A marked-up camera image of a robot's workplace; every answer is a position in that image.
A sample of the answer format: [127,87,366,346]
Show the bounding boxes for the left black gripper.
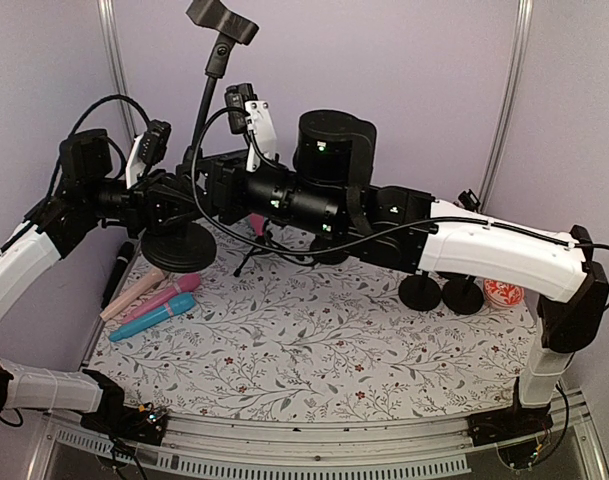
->
[84,167,201,237]

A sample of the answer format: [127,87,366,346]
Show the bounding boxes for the round stand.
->
[309,237,349,265]
[438,189,481,280]
[141,1,259,273]
[442,276,484,315]
[398,272,442,312]

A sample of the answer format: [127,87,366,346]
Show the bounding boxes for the black microphone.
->
[100,241,135,308]

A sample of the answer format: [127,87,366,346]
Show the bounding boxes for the beige microphone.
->
[100,267,168,322]

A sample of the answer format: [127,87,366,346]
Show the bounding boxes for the short pink microphone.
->
[121,273,201,324]

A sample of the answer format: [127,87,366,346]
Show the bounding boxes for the blue microphone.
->
[109,292,196,342]

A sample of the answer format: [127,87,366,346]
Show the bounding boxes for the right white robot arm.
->
[186,101,609,436]

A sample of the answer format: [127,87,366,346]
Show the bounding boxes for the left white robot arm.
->
[0,120,216,434]

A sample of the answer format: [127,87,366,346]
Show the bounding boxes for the tall pink microphone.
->
[248,214,265,237]

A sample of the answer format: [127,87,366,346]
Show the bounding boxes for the floral table mat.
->
[89,233,536,423]

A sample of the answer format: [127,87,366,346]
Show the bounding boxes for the orange patterned small bowl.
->
[483,279,525,309]

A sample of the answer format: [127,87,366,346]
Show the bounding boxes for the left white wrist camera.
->
[125,120,172,189]

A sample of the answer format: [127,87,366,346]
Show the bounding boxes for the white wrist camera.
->
[125,120,172,189]
[224,83,278,172]

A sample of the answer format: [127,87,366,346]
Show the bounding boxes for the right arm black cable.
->
[189,105,609,281]

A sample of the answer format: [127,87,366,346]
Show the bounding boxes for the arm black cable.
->
[189,105,609,281]
[46,94,153,201]

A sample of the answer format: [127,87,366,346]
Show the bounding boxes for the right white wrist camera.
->
[224,83,278,172]

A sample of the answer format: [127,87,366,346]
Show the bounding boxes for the black tripod shock-mount stand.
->
[233,227,278,278]

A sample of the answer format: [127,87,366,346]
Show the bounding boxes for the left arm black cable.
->
[46,94,153,201]

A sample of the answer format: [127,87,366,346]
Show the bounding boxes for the left aluminium frame post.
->
[96,0,159,214]

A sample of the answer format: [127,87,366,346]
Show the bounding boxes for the aluminium frame post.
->
[479,0,534,212]
[96,0,159,214]

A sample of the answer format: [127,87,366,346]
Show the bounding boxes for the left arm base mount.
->
[80,369,168,446]

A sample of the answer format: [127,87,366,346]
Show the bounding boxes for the front aluminium rail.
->
[27,389,609,479]

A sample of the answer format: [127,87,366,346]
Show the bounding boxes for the right aluminium frame post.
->
[479,0,534,212]

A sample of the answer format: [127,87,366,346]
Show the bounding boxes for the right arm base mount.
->
[466,402,553,446]

